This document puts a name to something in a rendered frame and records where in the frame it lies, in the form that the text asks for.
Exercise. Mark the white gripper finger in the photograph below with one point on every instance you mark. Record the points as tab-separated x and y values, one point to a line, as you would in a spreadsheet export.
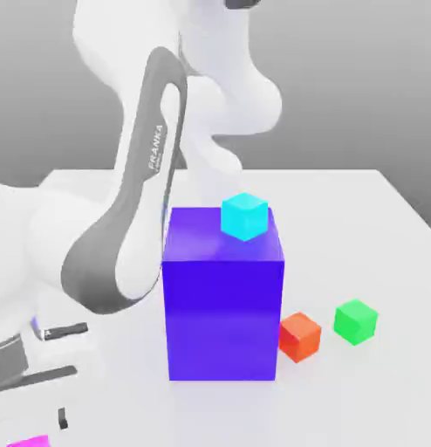
63	420

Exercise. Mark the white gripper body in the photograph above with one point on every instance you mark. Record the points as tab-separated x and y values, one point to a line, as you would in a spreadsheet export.
37	384

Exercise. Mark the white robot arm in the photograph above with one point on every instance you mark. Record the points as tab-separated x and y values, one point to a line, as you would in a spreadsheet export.
97	223

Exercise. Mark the small magenta cube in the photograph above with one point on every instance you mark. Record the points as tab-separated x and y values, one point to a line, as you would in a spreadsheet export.
28	442

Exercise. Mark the small orange cube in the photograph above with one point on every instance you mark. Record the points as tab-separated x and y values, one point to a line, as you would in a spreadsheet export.
301	337

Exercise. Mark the small cyan cube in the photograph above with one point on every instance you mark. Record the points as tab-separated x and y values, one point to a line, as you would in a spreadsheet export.
244	218

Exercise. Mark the small green cube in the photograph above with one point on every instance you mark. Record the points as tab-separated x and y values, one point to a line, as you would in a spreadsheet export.
355	322

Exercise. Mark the large purple box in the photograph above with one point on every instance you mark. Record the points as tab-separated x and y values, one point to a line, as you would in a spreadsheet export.
222	314

